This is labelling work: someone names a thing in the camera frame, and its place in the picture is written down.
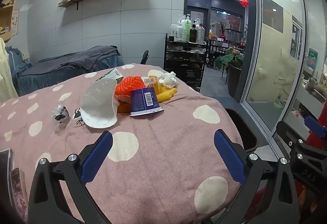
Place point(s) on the yellow foam fruit net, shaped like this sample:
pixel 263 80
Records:
pixel 167 95

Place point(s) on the orange packet with barcode label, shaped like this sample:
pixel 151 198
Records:
pixel 154 87

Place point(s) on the blue yogurt cup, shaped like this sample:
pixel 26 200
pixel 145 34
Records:
pixel 143 101

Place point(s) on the white face mask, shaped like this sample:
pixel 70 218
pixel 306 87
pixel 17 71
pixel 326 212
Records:
pixel 99 101

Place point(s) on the red vase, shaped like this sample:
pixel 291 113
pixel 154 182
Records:
pixel 222 35

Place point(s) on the smartphone with pink case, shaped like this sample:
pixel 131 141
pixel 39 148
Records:
pixel 19 193

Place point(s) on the green potted plant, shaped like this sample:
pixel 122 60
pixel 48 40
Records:
pixel 228 58

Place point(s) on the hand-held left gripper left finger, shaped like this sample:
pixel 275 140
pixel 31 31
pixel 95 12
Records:
pixel 95 160

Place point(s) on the crumpled silver foil wrapper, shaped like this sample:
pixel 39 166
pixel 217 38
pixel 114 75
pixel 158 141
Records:
pixel 60 113

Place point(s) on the green sign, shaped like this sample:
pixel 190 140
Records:
pixel 312 56

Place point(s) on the wooden cabinet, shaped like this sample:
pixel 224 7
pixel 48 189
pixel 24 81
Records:
pixel 7 12

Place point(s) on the crumpled white tissue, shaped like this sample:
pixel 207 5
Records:
pixel 167 79

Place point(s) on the black trolley rack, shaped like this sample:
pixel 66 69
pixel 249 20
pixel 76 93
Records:
pixel 184 63

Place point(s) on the orange peel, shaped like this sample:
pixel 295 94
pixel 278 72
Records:
pixel 123 107

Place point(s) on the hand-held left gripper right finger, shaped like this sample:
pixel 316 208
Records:
pixel 228 157

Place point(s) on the massage bed with blue skirt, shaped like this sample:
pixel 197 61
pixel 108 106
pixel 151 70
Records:
pixel 46 78

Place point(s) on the grey blanket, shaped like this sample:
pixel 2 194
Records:
pixel 79 56

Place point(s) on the black smartphone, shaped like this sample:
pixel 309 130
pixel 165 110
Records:
pixel 5 175

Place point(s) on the red hanging decoration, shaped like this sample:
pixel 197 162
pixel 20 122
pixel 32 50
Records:
pixel 244 2

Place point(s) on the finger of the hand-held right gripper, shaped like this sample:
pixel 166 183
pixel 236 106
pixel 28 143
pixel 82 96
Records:
pixel 306 165
pixel 316 127

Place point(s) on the black chair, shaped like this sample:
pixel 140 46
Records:
pixel 144 56

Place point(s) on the dark plant pot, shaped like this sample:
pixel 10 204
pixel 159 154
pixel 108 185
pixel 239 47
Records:
pixel 233 81

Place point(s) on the grey cat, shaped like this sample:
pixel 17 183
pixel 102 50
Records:
pixel 311 84

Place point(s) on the wall poster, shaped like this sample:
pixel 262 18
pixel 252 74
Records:
pixel 15 22

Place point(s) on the orange foam fruit net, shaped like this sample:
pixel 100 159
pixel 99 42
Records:
pixel 130 84

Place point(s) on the pale yellow cloth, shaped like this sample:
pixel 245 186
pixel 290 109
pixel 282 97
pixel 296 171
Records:
pixel 6 73

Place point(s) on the blue cloth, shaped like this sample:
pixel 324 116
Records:
pixel 16 60

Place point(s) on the group of bottles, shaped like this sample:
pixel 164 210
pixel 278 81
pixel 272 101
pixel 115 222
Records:
pixel 187 29

